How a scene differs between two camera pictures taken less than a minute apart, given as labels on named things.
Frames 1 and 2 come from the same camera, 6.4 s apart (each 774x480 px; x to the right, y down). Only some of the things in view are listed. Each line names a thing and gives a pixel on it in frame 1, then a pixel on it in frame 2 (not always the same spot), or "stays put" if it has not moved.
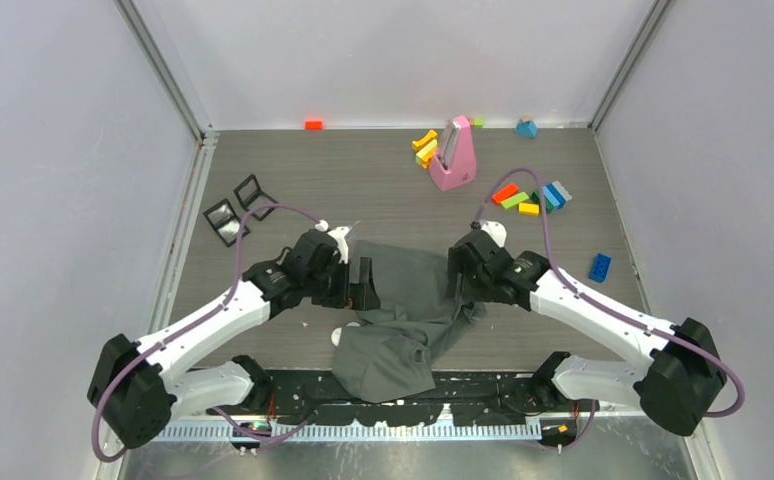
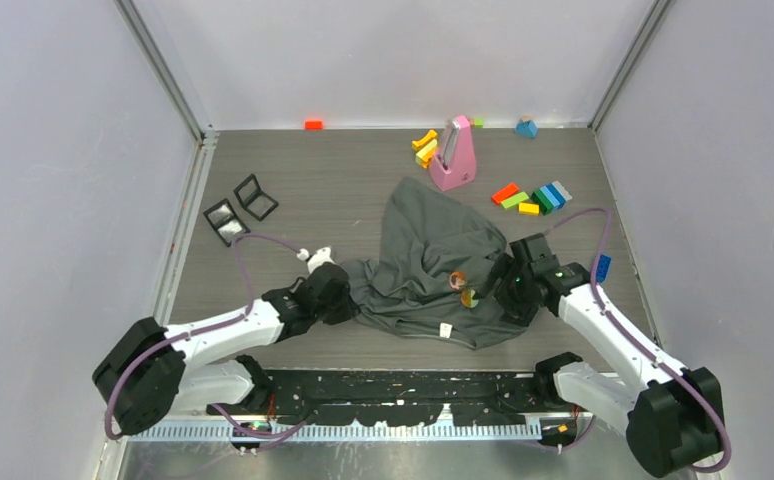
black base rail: x=463 y=397 stays put
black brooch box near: x=225 y=222 stays put
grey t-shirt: x=389 y=355 -> x=433 y=259
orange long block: x=504 y=193 stays put
